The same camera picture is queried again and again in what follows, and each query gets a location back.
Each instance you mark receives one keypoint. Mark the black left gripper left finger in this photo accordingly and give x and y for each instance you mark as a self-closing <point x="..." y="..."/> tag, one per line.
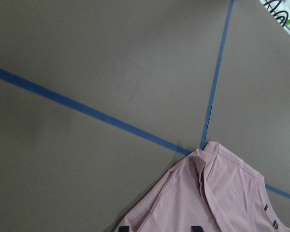
<point x="124" y="229"/>

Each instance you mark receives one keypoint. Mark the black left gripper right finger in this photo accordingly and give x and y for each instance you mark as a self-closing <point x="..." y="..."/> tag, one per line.
<point x="196" y="229"/>

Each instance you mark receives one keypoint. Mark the pink Snoopy t-shirt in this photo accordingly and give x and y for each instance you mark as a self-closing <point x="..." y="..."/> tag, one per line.
<point x="212" y="188"/>

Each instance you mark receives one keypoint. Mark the brown paper table cover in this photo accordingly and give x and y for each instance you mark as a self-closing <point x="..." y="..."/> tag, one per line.
<point x="149" y="63"/>

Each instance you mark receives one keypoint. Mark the blue tape grid lines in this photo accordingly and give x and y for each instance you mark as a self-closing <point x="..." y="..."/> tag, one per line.
<point x="84" y="109"/>

